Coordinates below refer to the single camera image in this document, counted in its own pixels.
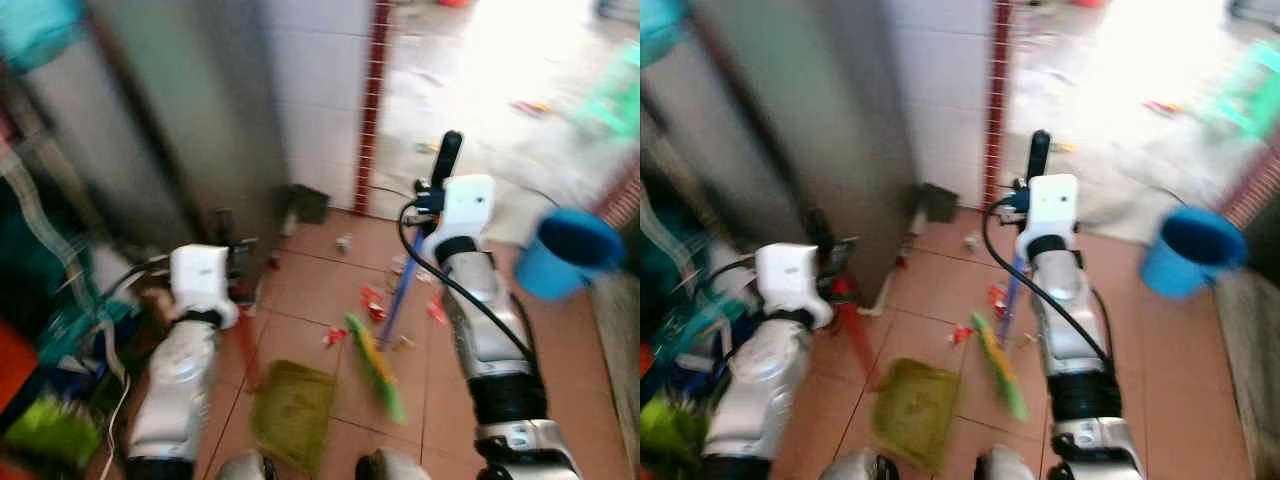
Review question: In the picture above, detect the olive dustpan with red handle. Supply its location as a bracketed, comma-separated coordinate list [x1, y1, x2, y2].
[233, 295, 338, 478]
[836, 285, 963, 473]

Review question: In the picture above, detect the blue broom with green bristles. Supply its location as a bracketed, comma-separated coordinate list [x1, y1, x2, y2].
[968, 205, 1033, 423]
[345, 190, 446, 424]

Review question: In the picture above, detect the dark metal door block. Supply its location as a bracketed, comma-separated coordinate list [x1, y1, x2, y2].
[915, 182, 959, 223]
[288, 184, 331, 227]

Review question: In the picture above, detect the blue plastic bucket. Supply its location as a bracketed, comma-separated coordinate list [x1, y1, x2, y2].
[514, 207, 628, 303]
[1140, 206, 1251, 299]

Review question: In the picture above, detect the grey metal door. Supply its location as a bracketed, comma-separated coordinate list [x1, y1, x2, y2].
[642, 0, 921, 301]
[20, 0, 293, 263]

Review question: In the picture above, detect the green plastic stool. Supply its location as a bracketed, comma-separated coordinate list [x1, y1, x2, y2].
[1200, 42, 1280, 141]
[572, 42, 641, 143]

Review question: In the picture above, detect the grey left robot foot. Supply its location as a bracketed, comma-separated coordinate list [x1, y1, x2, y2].
[820, 448, 906, 480]
[215, 450, 278, 480]

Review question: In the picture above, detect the grey robot foot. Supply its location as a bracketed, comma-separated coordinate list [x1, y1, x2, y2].
[215, 450, 278, 480]
[820, 448, 906, 480]
[975, 445, 1046, 480]
[355, 447, 433, 480]

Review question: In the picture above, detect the lime green cloth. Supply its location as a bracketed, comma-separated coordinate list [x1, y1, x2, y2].
[0, 393, 101, 471]
[640, 395, 706, 466]

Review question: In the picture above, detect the teal plastic object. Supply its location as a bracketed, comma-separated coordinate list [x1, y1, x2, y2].
[0, 0, 86, 73]
[640, 0, 691, 63]

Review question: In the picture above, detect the grey right robot foot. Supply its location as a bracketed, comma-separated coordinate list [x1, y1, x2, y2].
[355, 447, 433, 480]
[975, 445, 1046, 480]

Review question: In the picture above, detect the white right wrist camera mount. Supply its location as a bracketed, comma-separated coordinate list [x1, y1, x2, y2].
[1015, 174, 1081, 251]
[424, 175, 497, 256]

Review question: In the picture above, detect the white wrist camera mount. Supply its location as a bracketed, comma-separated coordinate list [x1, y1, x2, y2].
[424, 175, 497, 256]
[168, 244, 241, 329]
[755, 243, 833, 329]
[1015, 174, 1081, 251]

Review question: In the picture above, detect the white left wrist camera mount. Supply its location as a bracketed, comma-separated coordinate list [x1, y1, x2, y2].
[168, 244, 241, 329]
[755, 243, 833, 329]

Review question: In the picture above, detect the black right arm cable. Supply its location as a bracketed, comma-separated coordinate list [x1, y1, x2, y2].
[398, 200, 536, 366]
[980, 195, 1111, 366]

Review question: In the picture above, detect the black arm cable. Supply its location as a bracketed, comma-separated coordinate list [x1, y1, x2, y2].
[398, 200, 536, 366]
[980, 195, 1111, 366]
[700, 258, 761, 301]
[105, 258, 176, 301]

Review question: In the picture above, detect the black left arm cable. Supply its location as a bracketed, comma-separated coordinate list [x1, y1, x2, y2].
[700, 258, 761, 301]
[105, 258, 176, 301]

